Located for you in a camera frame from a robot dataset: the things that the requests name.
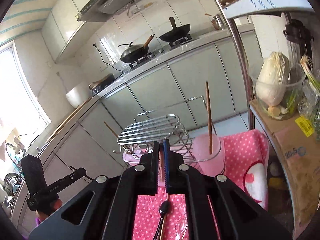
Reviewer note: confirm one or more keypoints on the black frying wok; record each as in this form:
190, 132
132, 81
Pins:
176, 33

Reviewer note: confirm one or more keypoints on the pink plastic utensil cup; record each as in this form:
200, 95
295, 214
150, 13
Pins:
210, 164

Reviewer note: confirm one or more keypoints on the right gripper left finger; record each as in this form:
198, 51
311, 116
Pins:
106, 208

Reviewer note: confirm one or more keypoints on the clear plastic spoon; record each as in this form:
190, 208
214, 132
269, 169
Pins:
181, 228

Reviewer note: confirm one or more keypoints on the pink plastic drip tray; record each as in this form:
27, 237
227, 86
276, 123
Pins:
133, 157

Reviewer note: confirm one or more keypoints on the lower kitchen cabinets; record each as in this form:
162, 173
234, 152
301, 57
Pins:
173, 84

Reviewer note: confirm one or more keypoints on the metal wire dish rack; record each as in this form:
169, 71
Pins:
169, 126

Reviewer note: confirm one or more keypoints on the brown wooden chopstick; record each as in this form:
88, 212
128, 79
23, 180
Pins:
209, 118

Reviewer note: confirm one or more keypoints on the black wok with lid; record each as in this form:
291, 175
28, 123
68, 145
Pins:
135, 52

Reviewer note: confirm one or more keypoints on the napa cabbage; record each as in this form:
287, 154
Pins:
272, 79

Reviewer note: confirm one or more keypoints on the pink polka dot cloth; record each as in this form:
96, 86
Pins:
246, 159

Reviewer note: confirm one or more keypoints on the upper kitchen cabinets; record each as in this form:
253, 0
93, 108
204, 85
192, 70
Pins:
63, 34

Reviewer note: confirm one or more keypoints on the metal shelf rack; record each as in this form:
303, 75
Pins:
311, 113

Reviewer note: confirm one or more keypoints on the white rice cooker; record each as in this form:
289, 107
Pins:
79, 94

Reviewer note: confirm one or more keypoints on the cardboard box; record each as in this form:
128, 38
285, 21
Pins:
299, 158

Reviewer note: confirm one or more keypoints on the left hand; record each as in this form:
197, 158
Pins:
41, 215

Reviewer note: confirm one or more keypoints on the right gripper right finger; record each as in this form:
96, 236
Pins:
216, 207

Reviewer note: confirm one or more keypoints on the green onions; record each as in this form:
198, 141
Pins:
306, 63

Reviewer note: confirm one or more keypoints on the black spoon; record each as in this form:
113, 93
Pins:
163, 210

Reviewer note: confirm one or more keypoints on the clear plastic bowl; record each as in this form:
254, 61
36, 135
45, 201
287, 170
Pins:
292, 96

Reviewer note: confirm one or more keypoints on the kitchen cabinets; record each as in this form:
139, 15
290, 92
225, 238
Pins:
63, 34
173, 84

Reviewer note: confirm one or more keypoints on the gas stove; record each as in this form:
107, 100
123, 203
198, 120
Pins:
168, 47

